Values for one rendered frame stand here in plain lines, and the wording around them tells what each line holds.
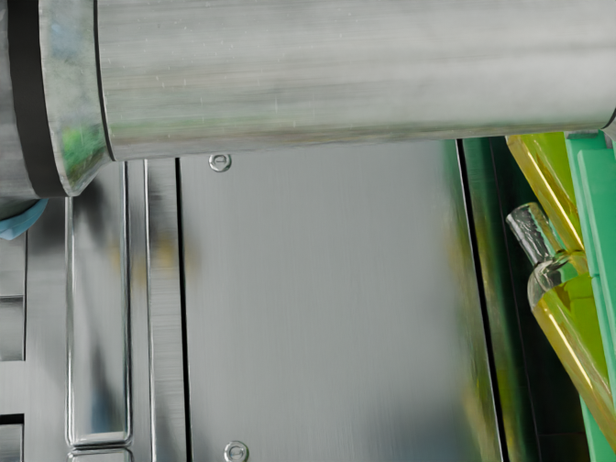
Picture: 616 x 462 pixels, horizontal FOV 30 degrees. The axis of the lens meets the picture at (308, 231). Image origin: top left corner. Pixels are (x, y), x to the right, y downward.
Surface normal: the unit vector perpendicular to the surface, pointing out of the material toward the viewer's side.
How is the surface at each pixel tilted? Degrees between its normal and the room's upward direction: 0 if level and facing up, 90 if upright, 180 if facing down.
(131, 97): 89
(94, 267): 90
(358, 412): 90
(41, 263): 90
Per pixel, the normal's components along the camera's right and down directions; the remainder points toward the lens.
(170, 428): 0.07, -0.39
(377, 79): 0.09, 0.42
